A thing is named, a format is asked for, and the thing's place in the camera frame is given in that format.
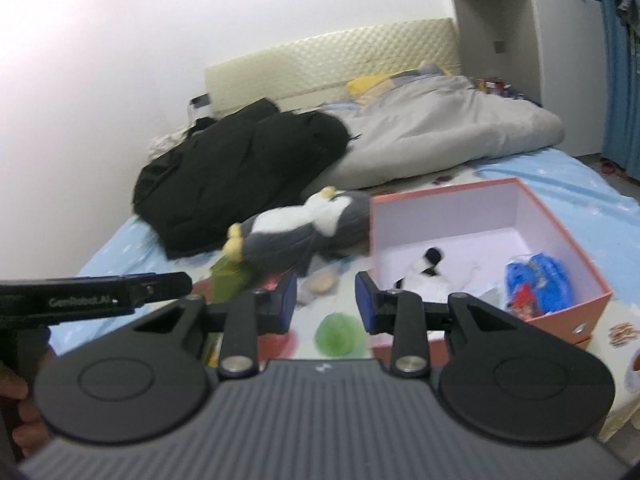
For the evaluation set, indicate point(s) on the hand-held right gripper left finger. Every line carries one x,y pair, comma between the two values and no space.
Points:
290,300

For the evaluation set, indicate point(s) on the black wall charger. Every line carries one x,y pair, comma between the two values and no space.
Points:
199,101

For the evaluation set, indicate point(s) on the grey wall switch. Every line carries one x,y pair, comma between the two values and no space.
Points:
500,47

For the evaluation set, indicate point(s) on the cream padded headboard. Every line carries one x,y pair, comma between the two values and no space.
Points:
325,55

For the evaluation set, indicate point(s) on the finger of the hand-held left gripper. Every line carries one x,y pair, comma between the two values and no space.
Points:
165,285

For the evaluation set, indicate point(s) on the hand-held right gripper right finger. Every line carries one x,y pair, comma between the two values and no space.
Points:
362,305

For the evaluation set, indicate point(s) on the white wardrobe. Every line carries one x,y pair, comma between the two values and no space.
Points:
565,60

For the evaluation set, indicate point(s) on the black jacket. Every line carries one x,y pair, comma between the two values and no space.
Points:
225,175

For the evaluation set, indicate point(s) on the white patterned cloth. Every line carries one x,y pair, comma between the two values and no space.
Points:
167,142

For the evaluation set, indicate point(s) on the pink cardboard box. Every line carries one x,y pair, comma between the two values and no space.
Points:
440,220

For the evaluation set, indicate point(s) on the blue snack packet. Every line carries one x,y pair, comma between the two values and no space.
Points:
545,280

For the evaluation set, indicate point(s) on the person's left hand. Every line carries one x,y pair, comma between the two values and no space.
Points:
20,385

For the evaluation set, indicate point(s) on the grey quilt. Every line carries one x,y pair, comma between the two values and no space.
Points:
440,130

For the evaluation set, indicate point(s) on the fruit printed bed sheet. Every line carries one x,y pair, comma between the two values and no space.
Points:
550,175

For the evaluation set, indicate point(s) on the row of small bottles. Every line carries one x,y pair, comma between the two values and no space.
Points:
495,85

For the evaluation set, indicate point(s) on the yellow pillow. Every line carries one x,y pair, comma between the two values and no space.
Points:
367,85

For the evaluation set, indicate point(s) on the long green strip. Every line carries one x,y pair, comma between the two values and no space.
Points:
227,280

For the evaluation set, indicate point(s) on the patterned grey pillow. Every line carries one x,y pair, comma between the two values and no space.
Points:
420,71

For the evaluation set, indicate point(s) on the grey white penguin plush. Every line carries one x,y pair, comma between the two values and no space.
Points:
280,245

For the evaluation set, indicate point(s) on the blue curtain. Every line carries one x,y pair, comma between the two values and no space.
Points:
620,85

